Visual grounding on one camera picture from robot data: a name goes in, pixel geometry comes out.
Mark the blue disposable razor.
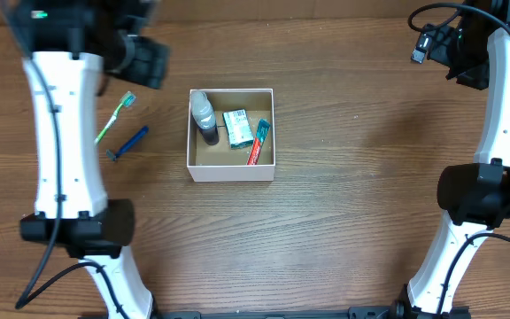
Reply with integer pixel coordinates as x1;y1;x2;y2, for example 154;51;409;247
106;126;149;161

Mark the clear bottle with black cap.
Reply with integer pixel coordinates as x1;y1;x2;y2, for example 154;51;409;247
190;90;220;145

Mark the green white soap box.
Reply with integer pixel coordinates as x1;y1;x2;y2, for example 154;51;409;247
222;109;254;149

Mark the Colgate toothpaste tube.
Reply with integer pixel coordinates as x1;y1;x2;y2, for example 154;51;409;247
247;119;271;166

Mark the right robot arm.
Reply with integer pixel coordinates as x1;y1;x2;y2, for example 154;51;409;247
382;0;510;318

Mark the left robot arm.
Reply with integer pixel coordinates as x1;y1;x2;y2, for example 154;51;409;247
0;0;169;318

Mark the green white toothbrush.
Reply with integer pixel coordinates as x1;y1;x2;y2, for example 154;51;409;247
94;91;136;145

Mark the white cardboard box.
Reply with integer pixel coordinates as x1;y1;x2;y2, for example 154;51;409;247
186;88;276;183

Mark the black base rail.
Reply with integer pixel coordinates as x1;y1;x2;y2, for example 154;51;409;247
77;303;472;319

